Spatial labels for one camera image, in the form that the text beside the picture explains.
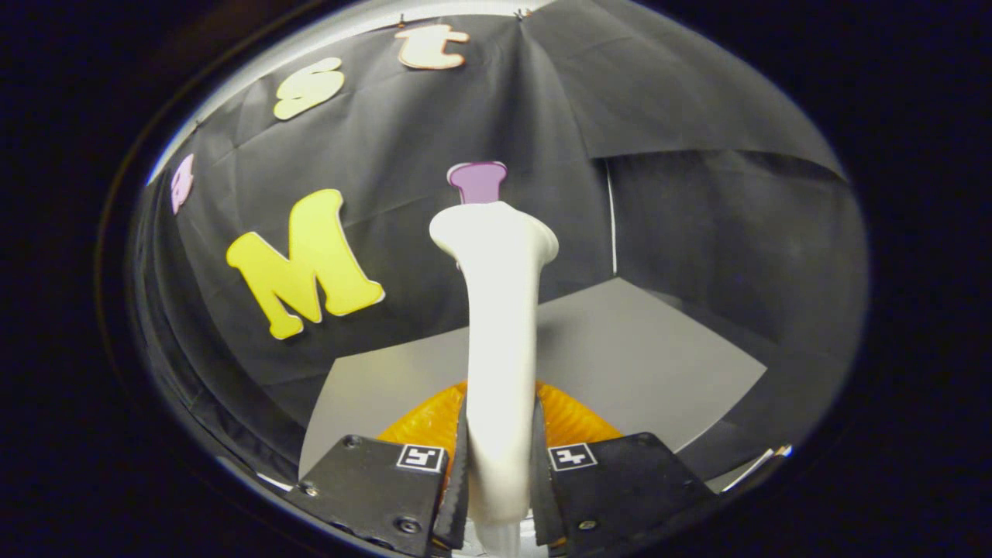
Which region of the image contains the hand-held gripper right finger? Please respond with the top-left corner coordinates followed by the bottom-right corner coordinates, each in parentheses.
top-left (531, 380), bottom-right (718, 557)

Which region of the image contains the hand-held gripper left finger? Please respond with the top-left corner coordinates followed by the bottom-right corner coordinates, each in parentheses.
top-left (287, 380), bottom-right (470, 557)

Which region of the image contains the white garment steamer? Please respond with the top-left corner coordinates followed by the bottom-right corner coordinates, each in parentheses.
top-left (429, 200), bottom-right (560, 558)

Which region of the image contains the grey cabinet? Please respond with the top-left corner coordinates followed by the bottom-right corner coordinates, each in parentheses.
top-left (298, 277), bottom-right (768, 481)

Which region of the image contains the black backdrop cloth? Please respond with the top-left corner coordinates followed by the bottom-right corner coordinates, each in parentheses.
top-left (132, 0), bottom-right (869, 497)

